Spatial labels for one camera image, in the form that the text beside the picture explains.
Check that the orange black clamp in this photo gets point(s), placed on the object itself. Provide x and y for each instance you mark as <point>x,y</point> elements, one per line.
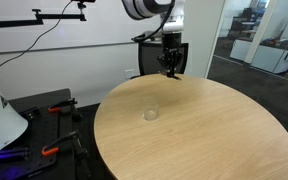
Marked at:
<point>57,107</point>
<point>54,146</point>

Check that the black chair behind table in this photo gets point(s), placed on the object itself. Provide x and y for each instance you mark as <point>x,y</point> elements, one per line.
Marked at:
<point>148,54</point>

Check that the clear glass cup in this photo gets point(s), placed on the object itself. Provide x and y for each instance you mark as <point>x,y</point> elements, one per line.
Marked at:
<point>150,108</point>

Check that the white wall outlet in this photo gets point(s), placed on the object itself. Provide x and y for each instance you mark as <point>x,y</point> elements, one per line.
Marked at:
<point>129,73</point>

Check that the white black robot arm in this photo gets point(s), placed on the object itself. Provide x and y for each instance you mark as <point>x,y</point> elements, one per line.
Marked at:
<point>171,13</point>

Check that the orange black clamp far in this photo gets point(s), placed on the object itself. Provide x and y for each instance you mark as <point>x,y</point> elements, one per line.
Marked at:
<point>57,107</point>

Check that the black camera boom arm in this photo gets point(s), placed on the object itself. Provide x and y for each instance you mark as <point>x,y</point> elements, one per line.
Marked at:
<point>39,18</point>

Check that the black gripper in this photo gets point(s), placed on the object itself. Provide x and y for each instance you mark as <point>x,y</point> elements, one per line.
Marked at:
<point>171,55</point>

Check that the black perforated mounting board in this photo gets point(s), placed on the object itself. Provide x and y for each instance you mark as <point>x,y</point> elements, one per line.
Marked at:
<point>22,160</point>

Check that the round wooden table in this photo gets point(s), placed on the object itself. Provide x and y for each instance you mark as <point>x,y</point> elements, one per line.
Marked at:
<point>204,131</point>

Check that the white office cabinet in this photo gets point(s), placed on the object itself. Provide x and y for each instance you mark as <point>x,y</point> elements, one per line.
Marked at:
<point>273,59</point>

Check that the orange black clamp near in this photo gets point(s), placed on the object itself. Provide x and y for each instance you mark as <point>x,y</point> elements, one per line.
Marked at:
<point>54,146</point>

